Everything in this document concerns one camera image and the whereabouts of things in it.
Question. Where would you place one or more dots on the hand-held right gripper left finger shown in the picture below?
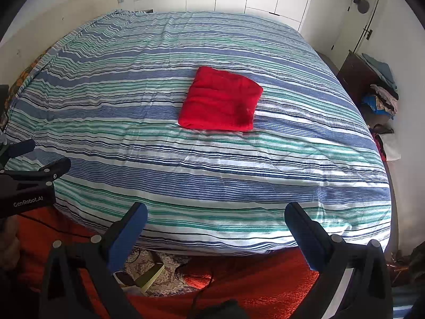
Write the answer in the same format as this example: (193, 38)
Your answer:
(128, 236)

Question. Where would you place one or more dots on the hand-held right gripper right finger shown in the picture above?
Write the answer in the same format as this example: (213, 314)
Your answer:
(307, 239)

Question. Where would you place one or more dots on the white pillow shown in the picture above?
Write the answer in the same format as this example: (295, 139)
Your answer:
(390, 144)

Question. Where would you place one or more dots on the orange fleece clothing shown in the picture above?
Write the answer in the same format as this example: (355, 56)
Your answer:
(252, 282)

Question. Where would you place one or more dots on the beige headboard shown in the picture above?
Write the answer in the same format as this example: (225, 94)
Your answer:
(56, 20)

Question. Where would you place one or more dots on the pile of clothes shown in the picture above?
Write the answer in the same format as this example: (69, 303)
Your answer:
(381, 96)

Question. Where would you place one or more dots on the red sweater with white rabbit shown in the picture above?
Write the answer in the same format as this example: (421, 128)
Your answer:
(219, 103)

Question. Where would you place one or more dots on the dark wooden dresser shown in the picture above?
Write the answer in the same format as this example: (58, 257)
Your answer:
(353, 76)

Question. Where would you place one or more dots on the white door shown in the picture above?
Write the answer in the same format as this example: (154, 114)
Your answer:
(358, 33)

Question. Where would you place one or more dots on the green slipper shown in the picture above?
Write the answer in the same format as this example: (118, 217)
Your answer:
(146, 274)

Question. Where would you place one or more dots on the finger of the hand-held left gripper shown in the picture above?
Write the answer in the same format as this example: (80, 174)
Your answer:
(54, 169)
(23, 148)

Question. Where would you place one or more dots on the dark hanging hat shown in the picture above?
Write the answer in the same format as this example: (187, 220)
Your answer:
(360, 0)

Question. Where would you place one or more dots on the patterned rug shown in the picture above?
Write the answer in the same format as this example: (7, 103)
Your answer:
(169, 272)

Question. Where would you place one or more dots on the striped blue green bed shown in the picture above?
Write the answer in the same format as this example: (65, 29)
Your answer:
(132, 89)

